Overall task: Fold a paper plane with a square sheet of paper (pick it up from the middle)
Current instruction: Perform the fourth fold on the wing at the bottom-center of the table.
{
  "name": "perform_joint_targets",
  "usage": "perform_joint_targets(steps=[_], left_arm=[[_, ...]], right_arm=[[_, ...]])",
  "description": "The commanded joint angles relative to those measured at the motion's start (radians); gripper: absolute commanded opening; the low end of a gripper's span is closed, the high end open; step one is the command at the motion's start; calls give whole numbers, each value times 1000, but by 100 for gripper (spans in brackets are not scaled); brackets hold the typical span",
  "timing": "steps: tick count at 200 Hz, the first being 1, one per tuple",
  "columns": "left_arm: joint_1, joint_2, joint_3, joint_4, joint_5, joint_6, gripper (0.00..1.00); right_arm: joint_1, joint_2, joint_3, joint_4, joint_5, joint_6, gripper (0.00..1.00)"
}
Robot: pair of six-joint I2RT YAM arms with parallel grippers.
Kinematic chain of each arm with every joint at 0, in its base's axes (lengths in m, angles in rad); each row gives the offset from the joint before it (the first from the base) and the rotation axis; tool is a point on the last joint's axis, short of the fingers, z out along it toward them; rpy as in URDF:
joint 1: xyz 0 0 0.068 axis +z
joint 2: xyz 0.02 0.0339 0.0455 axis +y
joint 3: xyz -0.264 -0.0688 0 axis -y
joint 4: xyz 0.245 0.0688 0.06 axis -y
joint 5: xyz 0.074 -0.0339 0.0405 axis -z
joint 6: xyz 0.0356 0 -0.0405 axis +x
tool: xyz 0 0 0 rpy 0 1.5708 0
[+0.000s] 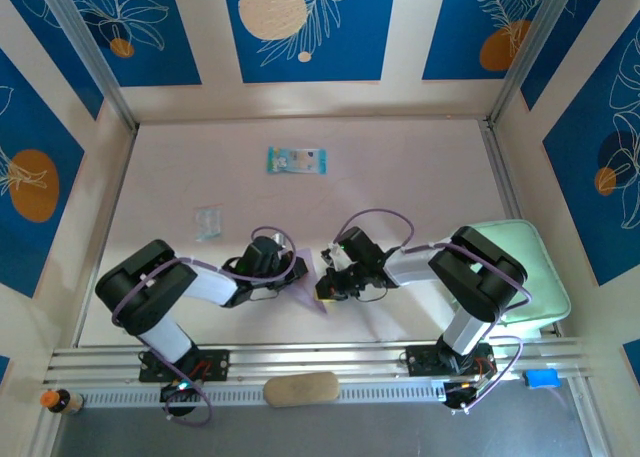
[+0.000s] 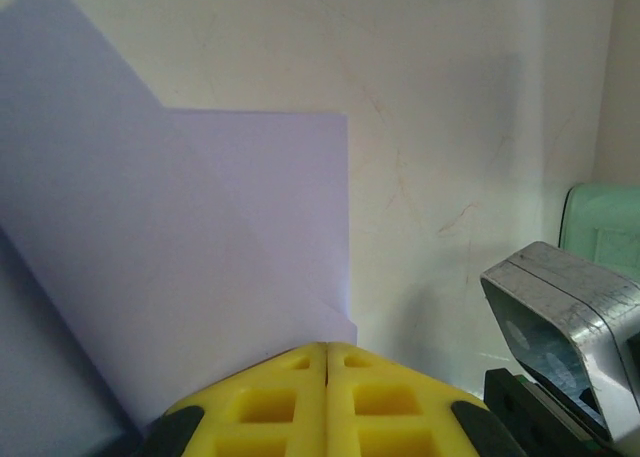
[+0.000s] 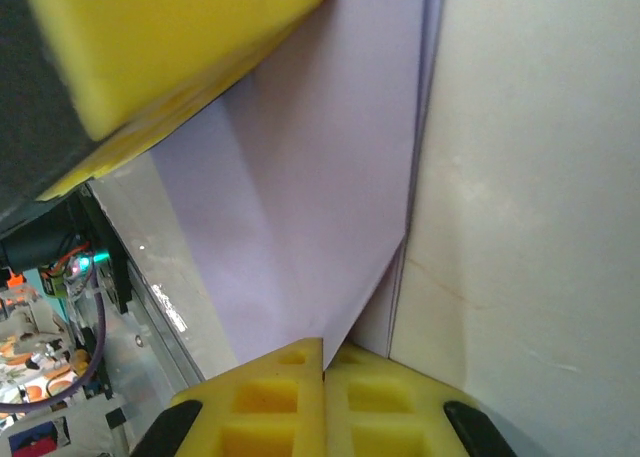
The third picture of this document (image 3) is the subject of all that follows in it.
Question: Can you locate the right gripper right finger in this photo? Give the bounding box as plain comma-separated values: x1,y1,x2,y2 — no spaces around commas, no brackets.
324,343,517,457

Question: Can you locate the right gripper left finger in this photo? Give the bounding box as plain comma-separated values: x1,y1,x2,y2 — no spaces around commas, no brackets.
133,336,327,457

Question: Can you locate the black controller board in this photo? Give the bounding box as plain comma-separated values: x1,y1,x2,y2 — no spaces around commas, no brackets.
38,246,104,301

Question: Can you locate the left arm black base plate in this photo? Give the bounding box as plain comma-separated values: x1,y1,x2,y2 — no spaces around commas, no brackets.
74,186,132,319

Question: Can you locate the aluminium mounting rail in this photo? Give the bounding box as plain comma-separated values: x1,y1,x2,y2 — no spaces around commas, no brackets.
84,174,241,383

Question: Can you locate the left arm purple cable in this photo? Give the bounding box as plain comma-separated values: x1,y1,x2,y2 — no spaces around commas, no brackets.
0,266,107,414

